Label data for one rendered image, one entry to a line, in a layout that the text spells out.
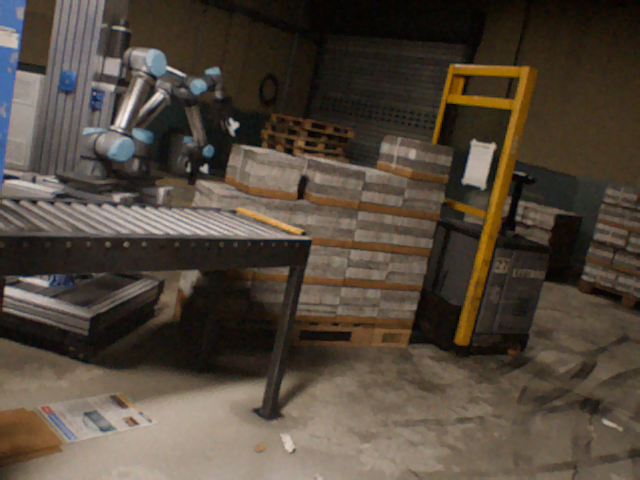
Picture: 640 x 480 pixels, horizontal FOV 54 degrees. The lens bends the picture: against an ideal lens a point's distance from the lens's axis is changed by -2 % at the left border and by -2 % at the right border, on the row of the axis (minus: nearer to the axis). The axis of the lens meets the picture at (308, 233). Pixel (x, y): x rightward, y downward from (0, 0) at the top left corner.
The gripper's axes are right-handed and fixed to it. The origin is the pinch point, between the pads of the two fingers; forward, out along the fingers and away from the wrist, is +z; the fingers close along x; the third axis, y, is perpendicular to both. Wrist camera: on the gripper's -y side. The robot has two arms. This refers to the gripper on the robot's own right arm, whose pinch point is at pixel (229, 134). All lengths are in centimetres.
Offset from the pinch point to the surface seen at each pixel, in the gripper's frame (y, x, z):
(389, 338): 52, -19, 153
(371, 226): 59, -18, 77
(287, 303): -28, -99, 53
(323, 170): 39, -18, 34
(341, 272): 33, -19, 95
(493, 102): 167, -13, 39
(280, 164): 16.5, -18.0, 21.0
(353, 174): 56, -18, 43
